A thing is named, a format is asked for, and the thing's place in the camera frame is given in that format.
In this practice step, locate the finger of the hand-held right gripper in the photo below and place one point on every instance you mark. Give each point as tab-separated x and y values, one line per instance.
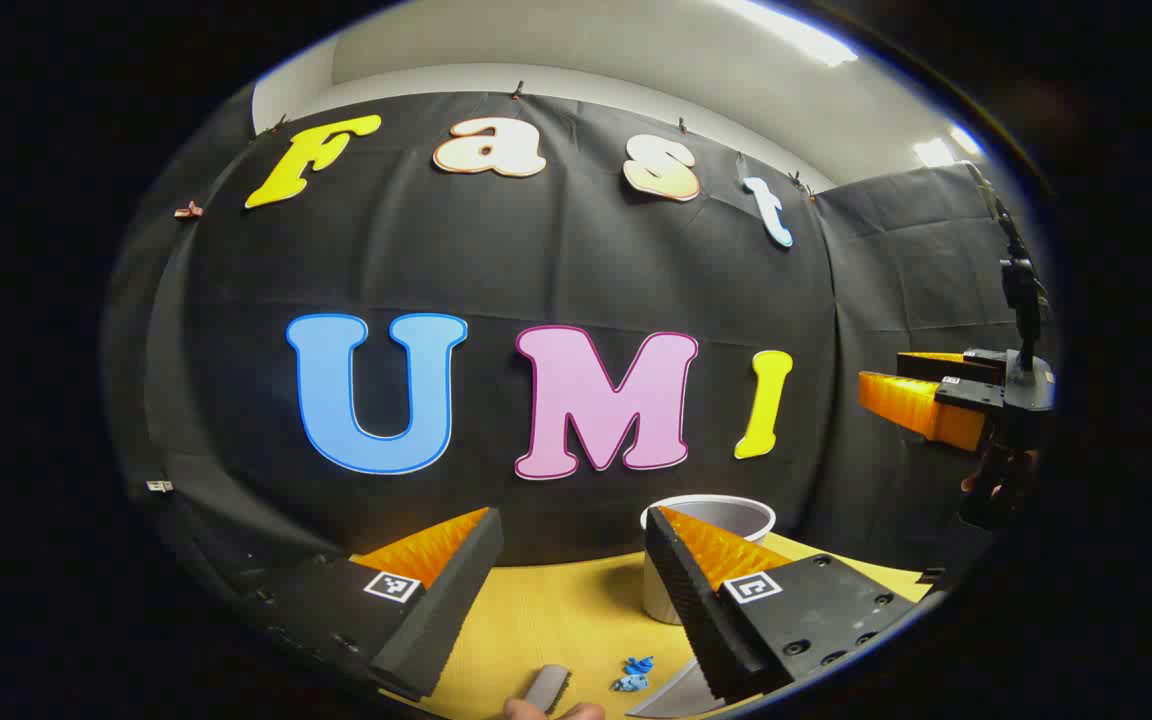
976	365
921	405

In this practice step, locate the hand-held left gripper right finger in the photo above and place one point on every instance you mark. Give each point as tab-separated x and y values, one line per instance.
696	620

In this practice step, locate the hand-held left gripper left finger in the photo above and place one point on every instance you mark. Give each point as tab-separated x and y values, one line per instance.
446	600

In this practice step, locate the grey dustpan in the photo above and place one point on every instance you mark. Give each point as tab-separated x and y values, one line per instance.
681	697

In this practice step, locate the light blue paper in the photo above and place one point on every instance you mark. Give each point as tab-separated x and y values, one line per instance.
629	683

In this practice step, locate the white ribbed garbage bin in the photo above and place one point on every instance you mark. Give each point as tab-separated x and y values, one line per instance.
736	518

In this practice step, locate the small grey broom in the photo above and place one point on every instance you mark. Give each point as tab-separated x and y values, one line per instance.
546	687

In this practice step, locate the wooden desktop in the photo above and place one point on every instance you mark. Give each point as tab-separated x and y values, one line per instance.
556	610

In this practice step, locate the ceiling light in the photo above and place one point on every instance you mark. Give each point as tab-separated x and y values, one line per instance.
941	150

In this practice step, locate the orange cloth clip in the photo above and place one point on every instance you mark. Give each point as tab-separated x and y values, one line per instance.
189	210

